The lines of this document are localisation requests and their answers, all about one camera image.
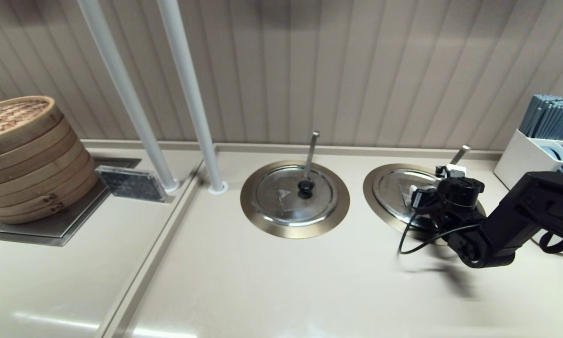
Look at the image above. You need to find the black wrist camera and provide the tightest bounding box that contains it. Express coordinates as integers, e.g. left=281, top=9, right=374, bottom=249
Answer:
left=409, top=185, right=433, bottom=210

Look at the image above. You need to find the grey chopsticks bundle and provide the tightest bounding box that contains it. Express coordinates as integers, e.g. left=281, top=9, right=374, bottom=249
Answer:
left=518, top=94, right=563, bottom=141

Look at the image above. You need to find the bamboo steamer basket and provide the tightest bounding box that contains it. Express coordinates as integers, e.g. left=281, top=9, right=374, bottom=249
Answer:
left=0, top=148, right=85, bottom=198
left=0, top=121, right=71, bottom=173
left=0, top=175, right=99, bottom=225
left=0, top=161, right=93, bottom=210
left=0, top=134, right=78, bottom=185

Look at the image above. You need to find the woven bamboo steamer lid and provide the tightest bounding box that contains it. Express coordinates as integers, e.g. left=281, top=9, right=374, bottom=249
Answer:
left=0, top=95, right=65, bottom=161

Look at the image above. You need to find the white support pole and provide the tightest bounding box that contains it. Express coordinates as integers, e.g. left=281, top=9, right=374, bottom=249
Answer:
left=76, top=0, right=180, bottom=194
left=156, top=0, right=229, bottom=195

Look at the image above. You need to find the ladle handle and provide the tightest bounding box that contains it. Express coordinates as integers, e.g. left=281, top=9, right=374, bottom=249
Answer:
left=303, top=131, right=320, bottom=180
left=449, top=145, right=472, bottom=166

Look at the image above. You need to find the round steel pot lid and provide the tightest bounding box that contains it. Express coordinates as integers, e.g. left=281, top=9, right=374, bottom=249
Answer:
left=373, top=168, right=451, bottom=231
left=252, top=164, right=339, bottom=227

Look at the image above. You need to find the recessed steel tray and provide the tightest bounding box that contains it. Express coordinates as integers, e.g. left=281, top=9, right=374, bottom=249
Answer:
left=0, top=157, right=142, bottom=247

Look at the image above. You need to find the dark acrylic sign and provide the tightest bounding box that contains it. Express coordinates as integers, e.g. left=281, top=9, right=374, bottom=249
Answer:
left=95, top=165, right=168, bottom=203

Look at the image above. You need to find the white utensil holder box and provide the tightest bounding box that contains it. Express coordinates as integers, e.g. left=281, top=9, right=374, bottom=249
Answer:
left=494, top=129, right=563, bottom=191

